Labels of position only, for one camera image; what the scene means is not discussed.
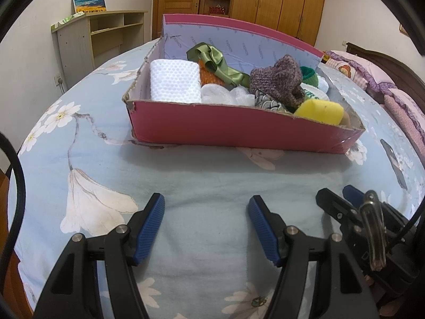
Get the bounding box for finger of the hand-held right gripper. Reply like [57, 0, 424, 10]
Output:
[315, 188, 362, 236]
[343, 185, 366, 207]

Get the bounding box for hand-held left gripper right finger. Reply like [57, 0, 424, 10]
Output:
[248, 195, 379, 319]

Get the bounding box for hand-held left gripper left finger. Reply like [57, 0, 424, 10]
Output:
[33, 193, 165, 319]

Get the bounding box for yellow sponge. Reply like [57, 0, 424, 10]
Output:
[293, 98, 344, 126]

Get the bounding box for pink cardboard box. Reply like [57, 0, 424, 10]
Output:
[122, 14, 366, 154]

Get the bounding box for black white patterned sock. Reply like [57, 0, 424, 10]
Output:
[254, 93, 288, 112]

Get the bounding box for brown knitted sock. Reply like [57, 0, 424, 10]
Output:
[249, 55, 305, 108]

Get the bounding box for white knitted cloth roll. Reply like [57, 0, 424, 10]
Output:
[149, 59, 202, 103]

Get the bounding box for orange frilly sock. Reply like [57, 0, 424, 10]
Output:
[198, 60, 226, 85]

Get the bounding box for black smartphone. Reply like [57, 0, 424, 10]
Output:
[380, 139, 408, 190]

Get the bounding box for blue floral bedsheet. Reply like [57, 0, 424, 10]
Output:
[8, 38, 425, 319]

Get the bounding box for pink pillow with purple ruffle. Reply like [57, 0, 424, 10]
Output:
[380, 88, 425, 147]
[327, 50, 397, 90]

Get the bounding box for cartoon print pillow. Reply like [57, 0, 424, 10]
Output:
[327, 60, 369, 89]

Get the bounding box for beige shelf unit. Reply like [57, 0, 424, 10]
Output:
[51, 10, 148, 90]

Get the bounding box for wooden wardrobe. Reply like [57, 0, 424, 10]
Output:
[153, 0, 328, 47]

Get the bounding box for green pamphlet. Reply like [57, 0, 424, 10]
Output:
[56, 12, 85, 26]

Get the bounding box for blue and yellow painting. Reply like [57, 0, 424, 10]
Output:
[71, 0, 107, 14]

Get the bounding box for black cable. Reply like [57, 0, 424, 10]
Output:
[0, 131, 27, 319]

